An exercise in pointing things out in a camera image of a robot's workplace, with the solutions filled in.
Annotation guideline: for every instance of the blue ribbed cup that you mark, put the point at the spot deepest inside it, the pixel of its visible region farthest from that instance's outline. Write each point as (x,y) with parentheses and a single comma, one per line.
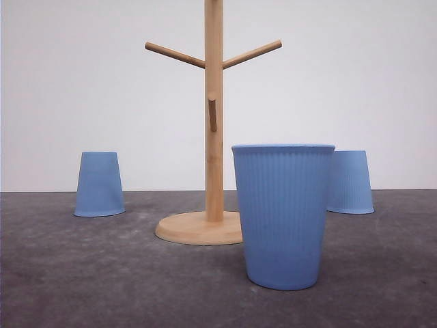
(99,191)
(283,191)
(349,183)

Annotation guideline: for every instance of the wooden cup tree stand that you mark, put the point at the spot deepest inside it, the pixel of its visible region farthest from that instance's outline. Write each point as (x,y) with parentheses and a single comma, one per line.
(214,226)

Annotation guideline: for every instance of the blue ribbed cup front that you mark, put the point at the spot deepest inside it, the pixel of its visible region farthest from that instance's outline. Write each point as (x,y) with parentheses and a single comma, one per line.
(283,191)

